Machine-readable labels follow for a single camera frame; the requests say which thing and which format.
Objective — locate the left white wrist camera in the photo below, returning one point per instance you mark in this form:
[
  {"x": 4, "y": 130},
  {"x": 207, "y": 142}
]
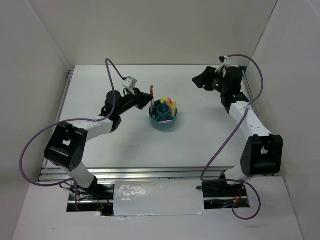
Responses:
[{"x": 129, "y": 82}]

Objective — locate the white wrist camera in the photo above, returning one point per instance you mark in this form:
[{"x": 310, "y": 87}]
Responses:
[
  {"x": 129, "y": 82},
  {"x": 225, "y": 62}
]

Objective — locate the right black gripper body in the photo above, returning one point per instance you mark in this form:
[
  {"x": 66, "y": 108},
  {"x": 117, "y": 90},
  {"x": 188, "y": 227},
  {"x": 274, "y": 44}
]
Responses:
[{"x": 217, "y": 81}]

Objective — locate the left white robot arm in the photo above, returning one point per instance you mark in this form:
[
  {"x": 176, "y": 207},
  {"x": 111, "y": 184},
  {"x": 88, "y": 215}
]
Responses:
[{"x": 67, "y": 144}]

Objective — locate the teal round compartment organizer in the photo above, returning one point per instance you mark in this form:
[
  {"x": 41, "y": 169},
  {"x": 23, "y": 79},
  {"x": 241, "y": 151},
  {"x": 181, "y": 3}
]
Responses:
[{"x": 157, "y": 109}]

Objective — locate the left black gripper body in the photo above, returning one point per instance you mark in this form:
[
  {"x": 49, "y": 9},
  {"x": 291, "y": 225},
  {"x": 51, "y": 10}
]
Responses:
[{"x": 135, "y": 97}]

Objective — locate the pink pastel highlighter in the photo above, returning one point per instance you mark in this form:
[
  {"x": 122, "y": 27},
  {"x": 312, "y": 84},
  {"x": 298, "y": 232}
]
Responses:
[{"x": 166, "y": 121}]

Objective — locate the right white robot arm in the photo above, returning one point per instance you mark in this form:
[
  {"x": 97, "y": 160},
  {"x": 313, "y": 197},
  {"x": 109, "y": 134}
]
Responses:
[{"x": 262, "y": 154}]

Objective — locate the yellow black highlighter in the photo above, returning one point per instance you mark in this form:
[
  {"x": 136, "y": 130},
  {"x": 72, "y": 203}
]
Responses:
[{"x": 164, "y": 100}]

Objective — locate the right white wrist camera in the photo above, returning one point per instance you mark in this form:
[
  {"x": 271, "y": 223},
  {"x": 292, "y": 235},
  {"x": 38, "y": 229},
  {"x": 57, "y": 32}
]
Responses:
[{"x": 225, "y": 62}]

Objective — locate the aluminium table frame rail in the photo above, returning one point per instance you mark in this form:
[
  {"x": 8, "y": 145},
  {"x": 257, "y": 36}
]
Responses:
[{"x": 54, "y": 174}]

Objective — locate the orange pastel highlighter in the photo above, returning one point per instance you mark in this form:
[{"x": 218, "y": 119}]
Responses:
[{"x": 169, "y": 103}]

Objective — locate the yellow pastel highlighter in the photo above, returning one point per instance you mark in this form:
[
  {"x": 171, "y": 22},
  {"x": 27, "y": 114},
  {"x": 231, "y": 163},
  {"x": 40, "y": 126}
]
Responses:
[{"x": 173, "y": 108}]

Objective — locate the blue capped glue bottle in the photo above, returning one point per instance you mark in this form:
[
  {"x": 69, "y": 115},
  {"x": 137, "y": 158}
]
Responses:
[{"x": 165, "y": 107}]

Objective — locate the red gel pen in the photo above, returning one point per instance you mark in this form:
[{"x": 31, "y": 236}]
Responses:
[{"x": 152, "y": 101}]

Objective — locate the white foil cover plate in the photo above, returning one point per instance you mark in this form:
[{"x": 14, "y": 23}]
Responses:
[{"x": 157, "y": 198}]

